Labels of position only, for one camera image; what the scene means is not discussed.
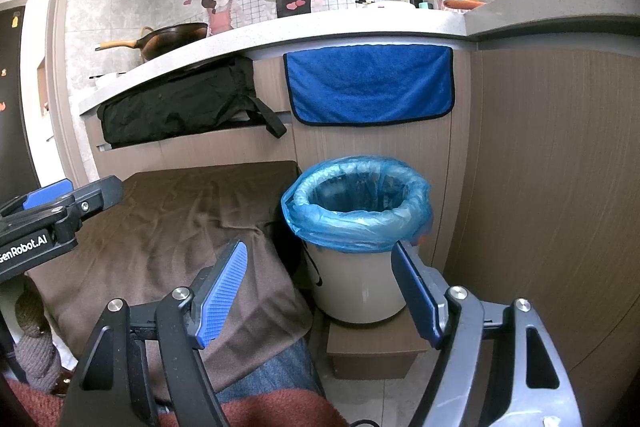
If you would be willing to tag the red knit cloth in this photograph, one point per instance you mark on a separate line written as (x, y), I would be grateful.
(280, 414)

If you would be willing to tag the person's blue jeans leg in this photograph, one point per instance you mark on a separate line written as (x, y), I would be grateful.
(285, 372)

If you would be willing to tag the orange carrot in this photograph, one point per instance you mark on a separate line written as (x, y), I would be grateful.
(462, 4)

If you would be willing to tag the white trash bin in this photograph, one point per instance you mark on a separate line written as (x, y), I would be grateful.
(355, 287)

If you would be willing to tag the white bin with blue liner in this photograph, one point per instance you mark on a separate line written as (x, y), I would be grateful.
(350, 237)

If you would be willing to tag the black bag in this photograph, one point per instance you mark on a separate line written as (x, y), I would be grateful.
(175, 107)

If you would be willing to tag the brown cloth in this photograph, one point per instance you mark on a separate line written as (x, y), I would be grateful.
(165, 227)

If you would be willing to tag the dark fridge door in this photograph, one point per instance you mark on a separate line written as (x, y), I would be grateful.
(15, 107)

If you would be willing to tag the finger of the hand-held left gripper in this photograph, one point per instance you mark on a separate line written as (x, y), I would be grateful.
(45, 194)
(95, 197)

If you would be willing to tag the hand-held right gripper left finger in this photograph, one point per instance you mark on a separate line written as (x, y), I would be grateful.
(222, 292)

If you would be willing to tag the blue towel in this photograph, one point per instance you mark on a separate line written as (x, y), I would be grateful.
(370, 87)

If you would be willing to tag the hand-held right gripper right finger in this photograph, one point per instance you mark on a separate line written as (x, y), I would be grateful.
(417, 292)

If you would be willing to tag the wooden box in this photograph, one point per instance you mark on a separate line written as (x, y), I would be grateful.
(370, 354)

